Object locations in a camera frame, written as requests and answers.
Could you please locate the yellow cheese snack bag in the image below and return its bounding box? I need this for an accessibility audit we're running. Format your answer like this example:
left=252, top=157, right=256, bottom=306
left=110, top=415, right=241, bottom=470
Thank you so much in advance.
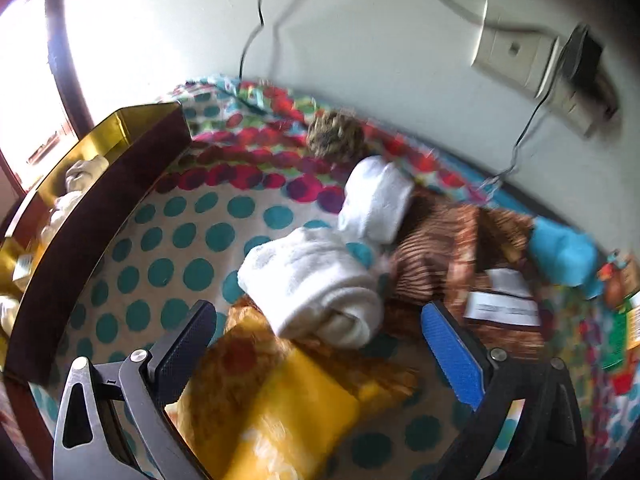
left=166, top=296, right=419, bottom=479

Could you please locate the white sock front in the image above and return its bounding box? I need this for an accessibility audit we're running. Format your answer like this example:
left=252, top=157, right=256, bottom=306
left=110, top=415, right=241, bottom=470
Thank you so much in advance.
left=238, top=228, right=384, bottom=349

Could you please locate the white sock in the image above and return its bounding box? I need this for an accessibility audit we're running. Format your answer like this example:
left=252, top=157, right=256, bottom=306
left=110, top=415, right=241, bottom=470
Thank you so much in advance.
left=337, top=156, right=414, bottom=245
left=238, top=228, right=384, bottom=349

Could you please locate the clear plastic bag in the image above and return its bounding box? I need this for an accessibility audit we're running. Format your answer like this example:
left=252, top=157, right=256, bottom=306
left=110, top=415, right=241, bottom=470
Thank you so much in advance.
left=40, top=191, right=84, bottom=247
left=0, top=295, right=20, bottom=337

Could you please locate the white sock back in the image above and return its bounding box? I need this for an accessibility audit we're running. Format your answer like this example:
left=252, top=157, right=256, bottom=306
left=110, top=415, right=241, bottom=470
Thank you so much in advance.
left=337, top=156, right=414, bottom=245

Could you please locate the beige sock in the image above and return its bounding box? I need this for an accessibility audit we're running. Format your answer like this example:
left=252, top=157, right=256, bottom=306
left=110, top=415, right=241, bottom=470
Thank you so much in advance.
left=65, top=155, right=110, bottom=193

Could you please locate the brown snack bag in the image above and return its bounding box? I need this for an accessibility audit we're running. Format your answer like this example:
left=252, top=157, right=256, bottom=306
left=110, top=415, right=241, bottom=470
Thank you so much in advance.
left=383, top=190, right=544, bottom=360

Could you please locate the blue cloth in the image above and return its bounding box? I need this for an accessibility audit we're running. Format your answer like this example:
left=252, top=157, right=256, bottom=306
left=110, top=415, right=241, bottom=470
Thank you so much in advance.
left=528, top=217, right=603, bottom=299

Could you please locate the green red medicine box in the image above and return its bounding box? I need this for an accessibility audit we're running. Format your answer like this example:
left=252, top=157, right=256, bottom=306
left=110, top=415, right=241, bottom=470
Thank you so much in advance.
left=603, top=310, right=639, bottom=396

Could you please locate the gold interior tin box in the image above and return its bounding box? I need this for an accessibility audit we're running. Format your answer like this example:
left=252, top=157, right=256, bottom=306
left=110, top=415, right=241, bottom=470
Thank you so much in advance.
left=1, top=102, right=191, bottom=385

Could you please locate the orange small medicine box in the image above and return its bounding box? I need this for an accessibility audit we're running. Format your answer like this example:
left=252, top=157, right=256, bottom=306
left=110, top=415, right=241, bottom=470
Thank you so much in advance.
left=626, top=292, right=640, bottom=351

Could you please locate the polka dot tablecloth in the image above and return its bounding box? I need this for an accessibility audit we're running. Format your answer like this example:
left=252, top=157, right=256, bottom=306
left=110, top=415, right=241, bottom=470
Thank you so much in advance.
left=0, top=74, right=640, bottom=480

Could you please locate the white power socket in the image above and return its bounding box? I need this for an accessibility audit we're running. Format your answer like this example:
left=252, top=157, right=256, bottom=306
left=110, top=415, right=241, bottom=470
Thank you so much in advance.
left=548, top=75, right=620, bottom=138

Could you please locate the black power adapter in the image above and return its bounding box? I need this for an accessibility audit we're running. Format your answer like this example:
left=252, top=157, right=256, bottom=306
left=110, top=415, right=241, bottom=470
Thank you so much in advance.
left=560, top=24, right=603, bottom=93

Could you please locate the black adapter cable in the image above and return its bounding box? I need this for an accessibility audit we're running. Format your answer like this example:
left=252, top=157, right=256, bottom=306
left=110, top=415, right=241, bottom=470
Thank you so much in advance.
left=482, top=54, right=569, bottom=196

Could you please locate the white wall plate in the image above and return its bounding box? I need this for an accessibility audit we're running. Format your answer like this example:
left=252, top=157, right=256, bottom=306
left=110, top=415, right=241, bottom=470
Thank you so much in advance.
left=471, top=1, right=560, bottom=100

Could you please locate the black cable left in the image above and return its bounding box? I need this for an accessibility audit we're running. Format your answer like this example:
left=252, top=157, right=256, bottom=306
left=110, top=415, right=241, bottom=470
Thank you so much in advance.
left=237, top=0, right=266, bottom=82

